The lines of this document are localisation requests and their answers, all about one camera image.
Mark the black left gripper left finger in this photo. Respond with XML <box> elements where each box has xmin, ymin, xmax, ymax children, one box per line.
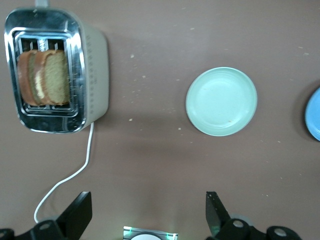
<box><xmin>0</xmin><ymin>191</ymin><xmax>93</xmax><ymax>240</ymax></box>

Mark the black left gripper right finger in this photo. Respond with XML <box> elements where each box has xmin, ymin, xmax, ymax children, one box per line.
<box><xmin>205</xmin><ymin>191</ymin><xmax>303</xmax><ymax>240</ymax></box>

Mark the brown bread slice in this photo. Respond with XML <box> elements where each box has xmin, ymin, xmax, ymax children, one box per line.
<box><xmin>33</xmin><ymin>49</ymin><xmax>71</xmax><ymax>106</ymax></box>
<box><xmin>17</xmin><ymin>49</ymin><xmax>41</xmax><ymax>106</ymax></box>

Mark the green round plate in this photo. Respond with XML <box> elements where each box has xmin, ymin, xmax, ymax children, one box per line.
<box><xmin>185</xmin><ymin>66</ymin><xmax>258</xmax><ymax>137</ymax></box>

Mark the blue round plate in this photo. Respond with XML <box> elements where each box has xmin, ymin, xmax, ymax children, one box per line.
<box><xmin>304</xmin><ymin>86</ymin><xmax>320</xmax><ymax>142</ymax></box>

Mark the beige chrome toaster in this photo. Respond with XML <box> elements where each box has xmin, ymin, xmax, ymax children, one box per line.
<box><xmin>3</xmin><ymin>0</ymin><xmax>110</xmax><ymax>135</ymax></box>

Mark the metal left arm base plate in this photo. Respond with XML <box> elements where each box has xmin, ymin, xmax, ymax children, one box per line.
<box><xmin>123</xmin><ymin>226</ymin><xmax>179</xmax><ymax>240</ymax></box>

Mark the white toaster power cable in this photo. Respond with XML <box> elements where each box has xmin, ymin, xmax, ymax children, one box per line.
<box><xmin>33</xmin><ymin>121</ymin><xmax>95</xmax><ymax>224</ymax></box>

